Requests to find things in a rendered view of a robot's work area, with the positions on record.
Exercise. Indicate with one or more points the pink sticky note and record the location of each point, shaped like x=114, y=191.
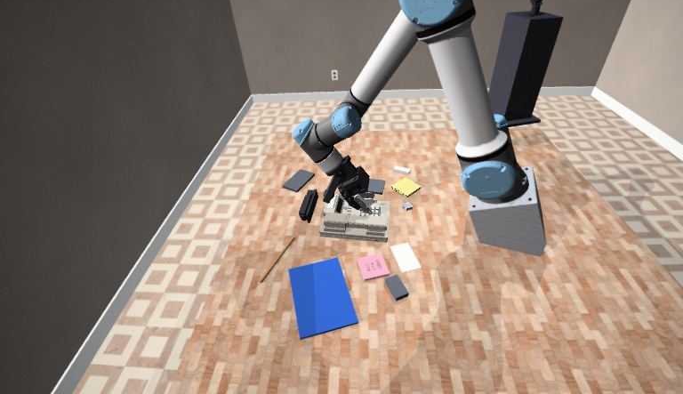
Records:
x=373, y=266

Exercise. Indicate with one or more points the white paper sheet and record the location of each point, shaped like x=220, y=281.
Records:
x=405, y=257

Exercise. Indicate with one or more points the beige desk phone base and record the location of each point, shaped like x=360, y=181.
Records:
x=339, y=205

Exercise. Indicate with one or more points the yellow-brown thin rod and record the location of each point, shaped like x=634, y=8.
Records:
x=276, y=260

